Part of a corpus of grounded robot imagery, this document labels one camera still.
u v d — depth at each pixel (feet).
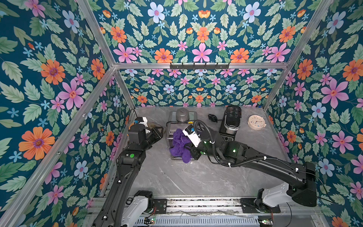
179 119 2.48
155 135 2.09
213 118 3.56
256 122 3.53
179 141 2.08
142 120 2.14
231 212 2.37
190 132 1.82
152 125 3.42
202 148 1.82
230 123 2.76
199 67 3.06
